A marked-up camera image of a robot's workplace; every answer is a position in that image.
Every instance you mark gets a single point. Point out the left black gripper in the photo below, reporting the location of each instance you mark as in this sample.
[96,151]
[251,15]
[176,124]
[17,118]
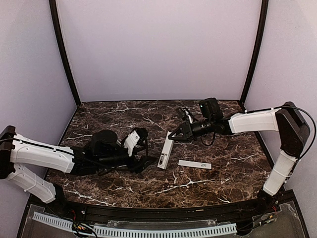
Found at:
[138,163]

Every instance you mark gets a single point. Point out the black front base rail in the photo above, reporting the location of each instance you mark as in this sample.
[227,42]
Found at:
[241,213]

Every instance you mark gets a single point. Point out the small AAA battery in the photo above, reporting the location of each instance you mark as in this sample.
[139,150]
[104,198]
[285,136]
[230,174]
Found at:
[161,159]

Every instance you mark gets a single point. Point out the black frame post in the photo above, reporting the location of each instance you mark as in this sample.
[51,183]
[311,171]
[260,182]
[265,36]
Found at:
[256,50]
[62,52]

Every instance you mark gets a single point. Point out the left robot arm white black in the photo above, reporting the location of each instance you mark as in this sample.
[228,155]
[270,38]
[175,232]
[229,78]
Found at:
[101,155]

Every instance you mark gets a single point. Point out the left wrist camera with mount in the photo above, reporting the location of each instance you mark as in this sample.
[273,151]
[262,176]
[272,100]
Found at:
[136,137]

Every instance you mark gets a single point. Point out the grey slotted cable duct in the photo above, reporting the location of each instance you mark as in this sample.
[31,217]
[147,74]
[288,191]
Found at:
[118,229]

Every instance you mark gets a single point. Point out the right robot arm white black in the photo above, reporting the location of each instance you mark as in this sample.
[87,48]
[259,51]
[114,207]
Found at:
[286,119]

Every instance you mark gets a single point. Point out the white remote control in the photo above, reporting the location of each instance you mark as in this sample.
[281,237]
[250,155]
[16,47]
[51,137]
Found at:
[167,148]

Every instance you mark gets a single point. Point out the black right frame post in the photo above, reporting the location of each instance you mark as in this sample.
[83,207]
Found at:
[256,50]

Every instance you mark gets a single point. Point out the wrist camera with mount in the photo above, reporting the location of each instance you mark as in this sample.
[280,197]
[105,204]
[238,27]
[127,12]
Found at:
[186,115]
[136,137]

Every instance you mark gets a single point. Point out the black left frame post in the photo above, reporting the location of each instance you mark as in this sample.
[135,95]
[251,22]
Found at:
[62,52]

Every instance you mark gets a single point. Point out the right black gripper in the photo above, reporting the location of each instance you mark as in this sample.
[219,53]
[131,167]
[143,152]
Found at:
[187,130]

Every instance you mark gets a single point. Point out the white battery cover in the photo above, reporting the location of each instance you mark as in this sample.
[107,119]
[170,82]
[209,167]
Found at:
[192,164]

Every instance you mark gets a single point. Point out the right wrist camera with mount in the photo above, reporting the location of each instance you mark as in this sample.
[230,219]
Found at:
[186,115]

